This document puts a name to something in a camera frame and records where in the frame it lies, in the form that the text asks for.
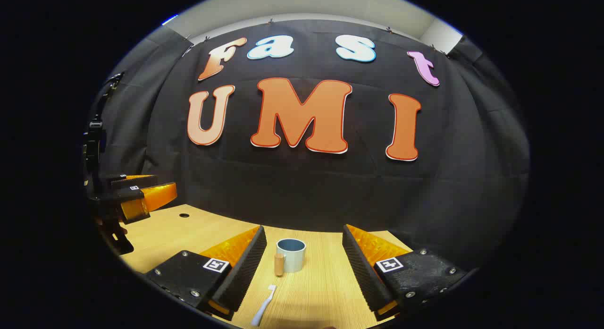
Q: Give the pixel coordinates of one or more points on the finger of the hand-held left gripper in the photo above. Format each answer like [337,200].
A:
[151,199]
[134,181]

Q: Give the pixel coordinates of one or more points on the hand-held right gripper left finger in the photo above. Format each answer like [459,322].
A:
[245,272]

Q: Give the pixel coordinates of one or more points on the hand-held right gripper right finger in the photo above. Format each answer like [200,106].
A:
[361,272]

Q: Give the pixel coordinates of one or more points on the white toothbrush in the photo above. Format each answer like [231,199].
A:
[262,307]

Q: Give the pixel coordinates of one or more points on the light blue cup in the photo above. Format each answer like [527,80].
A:
[293,262]

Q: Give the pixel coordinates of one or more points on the wooden desktop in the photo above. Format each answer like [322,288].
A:
[311,291]

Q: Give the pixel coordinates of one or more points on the black backdrop cloth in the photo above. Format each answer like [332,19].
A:
[292,187]

